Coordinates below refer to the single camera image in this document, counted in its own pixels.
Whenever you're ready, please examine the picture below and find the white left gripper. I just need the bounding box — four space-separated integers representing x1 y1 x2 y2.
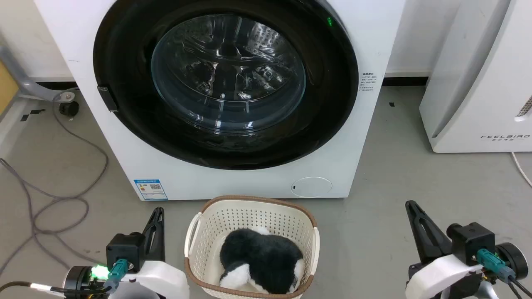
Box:
111 207 190 299

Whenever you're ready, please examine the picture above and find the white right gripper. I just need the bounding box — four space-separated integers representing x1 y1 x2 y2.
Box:
405 200 486 299

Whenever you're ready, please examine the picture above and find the white front-load washing machine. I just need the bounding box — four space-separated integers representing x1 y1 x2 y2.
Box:
33 0 406 202

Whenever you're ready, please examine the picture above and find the black round glass washer door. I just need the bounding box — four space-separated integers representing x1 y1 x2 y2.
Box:
92 0 360 171

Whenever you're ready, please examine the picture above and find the blue energy label sticker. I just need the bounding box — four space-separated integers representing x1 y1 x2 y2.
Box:
133 179 168 201

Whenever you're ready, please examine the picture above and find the cream plastic laundry basket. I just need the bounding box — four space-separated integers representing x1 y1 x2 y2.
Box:
184 195 320 299

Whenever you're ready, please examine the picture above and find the black and white plush toy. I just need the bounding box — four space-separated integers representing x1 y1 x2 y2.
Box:
219 226 305 294

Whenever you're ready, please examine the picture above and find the round white filter cover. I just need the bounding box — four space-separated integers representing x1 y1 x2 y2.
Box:
291 176 333 198

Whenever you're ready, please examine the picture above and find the black caster wheel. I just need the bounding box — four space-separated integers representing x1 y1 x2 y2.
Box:
58 101 80 118

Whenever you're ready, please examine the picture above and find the white feelbird appliance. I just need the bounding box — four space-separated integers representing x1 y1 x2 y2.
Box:
419 0 532 154

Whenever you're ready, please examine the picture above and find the small printed text sticker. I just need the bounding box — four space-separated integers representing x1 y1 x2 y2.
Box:
360 71 378 93

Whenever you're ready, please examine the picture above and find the black floor tape strip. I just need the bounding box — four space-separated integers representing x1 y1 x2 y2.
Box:
20 109 46 122

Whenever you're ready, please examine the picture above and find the grey metal stand leg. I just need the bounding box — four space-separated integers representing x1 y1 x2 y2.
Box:
0 42 76 103

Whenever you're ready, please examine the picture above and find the yellow wooden panel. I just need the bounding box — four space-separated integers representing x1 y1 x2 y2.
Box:
0 60 20 117

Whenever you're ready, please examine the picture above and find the teal plug left gripper cable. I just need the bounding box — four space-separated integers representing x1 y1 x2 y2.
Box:
0 258 130 298

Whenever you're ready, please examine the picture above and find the teal plug gripper cable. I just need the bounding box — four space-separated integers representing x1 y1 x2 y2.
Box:
0 258 130 298
476 248 532 299

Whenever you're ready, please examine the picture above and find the teal plug right gripper cable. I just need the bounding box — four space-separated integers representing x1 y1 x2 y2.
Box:
476 248 532 299

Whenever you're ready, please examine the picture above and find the grey floor cable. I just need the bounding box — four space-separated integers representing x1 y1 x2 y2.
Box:
0 89 110 272

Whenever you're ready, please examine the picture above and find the white floor cable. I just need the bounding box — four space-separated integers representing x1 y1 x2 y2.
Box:
510 152 532 187

